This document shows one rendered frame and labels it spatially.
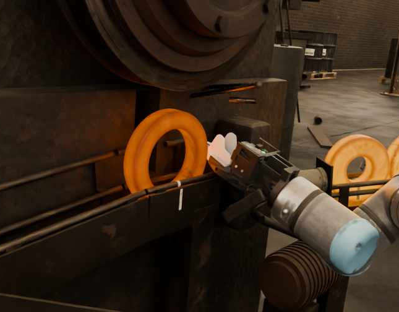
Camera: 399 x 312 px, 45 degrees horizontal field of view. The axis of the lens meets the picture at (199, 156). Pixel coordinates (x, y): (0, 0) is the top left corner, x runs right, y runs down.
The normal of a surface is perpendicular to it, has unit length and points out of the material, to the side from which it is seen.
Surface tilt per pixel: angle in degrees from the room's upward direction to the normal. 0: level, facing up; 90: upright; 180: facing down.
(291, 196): 57
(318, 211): 46
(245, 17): 90
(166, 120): 90
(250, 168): 90
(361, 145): 90
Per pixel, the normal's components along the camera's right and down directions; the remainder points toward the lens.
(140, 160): 0.72, 0.24
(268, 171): -0.68, 0.14
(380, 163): 0.22, 0.28
